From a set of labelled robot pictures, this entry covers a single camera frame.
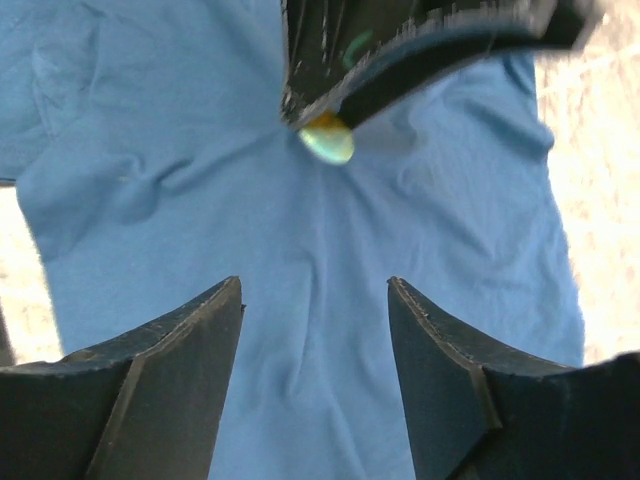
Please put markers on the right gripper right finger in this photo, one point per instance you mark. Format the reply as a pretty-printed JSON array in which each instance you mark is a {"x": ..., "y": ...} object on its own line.
[{"x": 477, "y": 408}]

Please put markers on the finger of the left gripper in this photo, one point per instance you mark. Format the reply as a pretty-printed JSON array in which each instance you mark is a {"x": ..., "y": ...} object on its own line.
[
  {"x": 324, "y": 41},
  {"x": 557, "y": 26}
]

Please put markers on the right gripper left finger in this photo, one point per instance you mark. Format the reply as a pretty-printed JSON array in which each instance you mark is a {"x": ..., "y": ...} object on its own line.
[{"x": 143, "y": 405}]

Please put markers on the round pale green brooch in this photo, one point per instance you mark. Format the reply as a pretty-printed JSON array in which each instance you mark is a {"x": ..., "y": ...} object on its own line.
[{"x": 329, "y": 138}]

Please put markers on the dark blue t-shirt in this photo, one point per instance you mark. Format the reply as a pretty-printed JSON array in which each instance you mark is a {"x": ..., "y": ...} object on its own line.
[{"x": 145, "y": 142}]

